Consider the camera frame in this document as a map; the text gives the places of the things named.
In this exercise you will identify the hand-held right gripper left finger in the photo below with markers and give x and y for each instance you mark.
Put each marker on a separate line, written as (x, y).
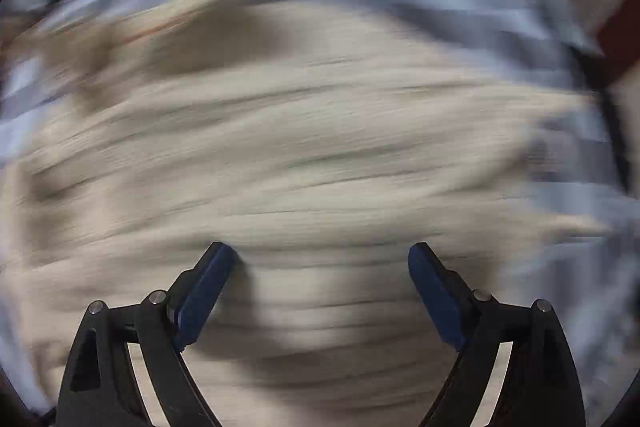
(202, 297)

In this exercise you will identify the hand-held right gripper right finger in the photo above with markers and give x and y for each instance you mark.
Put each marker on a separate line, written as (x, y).
(437, 297)

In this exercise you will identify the cream plaid button shirt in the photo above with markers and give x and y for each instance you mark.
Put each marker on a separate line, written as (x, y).
(300, 157)

